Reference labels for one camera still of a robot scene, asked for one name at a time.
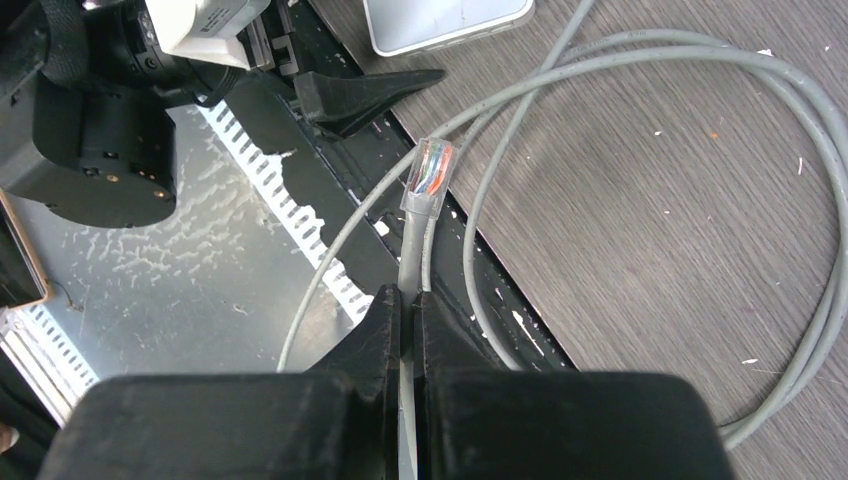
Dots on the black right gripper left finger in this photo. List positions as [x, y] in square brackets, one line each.
[336, 420]

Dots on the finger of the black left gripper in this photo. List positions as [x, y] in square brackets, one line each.
[340, 107]

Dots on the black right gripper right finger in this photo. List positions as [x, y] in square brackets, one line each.
[479, 421]

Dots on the white network switch box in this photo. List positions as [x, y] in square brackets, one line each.
[405, 27]

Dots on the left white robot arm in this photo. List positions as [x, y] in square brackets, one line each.
[86, 95]

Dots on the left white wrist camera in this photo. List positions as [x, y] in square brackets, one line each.
[206, 30]

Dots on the slotted cable duct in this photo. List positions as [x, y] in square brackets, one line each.
[211, 289]

